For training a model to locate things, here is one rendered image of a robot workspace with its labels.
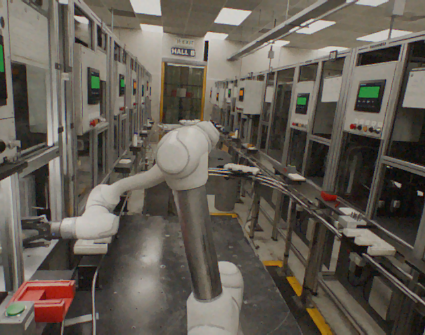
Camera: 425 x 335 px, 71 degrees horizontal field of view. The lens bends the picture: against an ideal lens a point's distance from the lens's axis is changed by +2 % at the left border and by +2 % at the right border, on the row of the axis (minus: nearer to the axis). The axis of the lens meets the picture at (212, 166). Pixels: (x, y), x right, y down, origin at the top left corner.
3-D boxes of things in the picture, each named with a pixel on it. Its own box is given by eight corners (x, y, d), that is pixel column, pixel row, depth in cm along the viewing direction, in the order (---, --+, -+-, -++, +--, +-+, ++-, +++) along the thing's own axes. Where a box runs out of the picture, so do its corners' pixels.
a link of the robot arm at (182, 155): (243, 328, 111) (236, 382, 90) (201, 328, 115) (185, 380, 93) (210, 122, 97) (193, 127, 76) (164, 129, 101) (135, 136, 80)
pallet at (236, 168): (222, 173, 327) (224, 165, 325) (227, 171, 340) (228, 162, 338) (255, 179, 314) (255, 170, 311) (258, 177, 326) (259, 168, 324)
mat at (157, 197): (190, 246, 324) (190, 245, 323) (134, 246, 314) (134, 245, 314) (176, 149, 886) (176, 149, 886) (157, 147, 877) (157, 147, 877)
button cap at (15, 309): (20, 319, 75) (20, 313, 75) (3, 320, 74) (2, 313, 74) (28, 308, 79) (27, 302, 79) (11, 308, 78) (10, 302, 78)
